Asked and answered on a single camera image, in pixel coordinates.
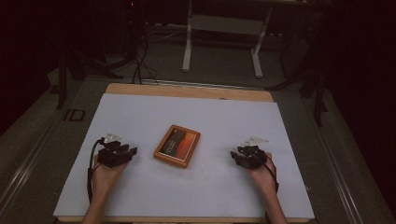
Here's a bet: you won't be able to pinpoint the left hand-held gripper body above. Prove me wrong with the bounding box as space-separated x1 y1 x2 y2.
97 132 133 169

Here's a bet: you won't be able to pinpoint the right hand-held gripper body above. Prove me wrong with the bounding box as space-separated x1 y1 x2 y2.
236 135 271 171

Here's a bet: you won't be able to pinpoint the wooden picture frame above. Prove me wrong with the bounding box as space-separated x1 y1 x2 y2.
152 124 202 169

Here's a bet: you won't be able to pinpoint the person's left hand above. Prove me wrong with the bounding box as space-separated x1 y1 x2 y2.
91 154 131 200

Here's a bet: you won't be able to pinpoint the person's right hand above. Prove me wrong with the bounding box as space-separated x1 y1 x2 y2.
247 152 278 198

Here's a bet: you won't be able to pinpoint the black floor socket plate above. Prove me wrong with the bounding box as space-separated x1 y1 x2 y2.
63 108 87 122

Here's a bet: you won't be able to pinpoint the white table sheet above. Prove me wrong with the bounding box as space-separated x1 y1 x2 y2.
52 92 316 220

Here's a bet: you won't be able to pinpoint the black metal stand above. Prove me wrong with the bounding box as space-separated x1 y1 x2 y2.
264 8 331 128
55 36 125 110

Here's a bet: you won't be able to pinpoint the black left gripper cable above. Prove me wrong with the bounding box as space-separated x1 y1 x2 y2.
86 138 106 203

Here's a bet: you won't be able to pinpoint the metal floor rail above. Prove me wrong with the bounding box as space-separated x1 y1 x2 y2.
140 77 266 91

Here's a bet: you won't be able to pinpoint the black floor cables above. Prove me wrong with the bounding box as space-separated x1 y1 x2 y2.
131 29 161 86

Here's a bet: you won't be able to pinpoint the white metal desk frame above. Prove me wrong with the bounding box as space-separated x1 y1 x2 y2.
181 0 276 79

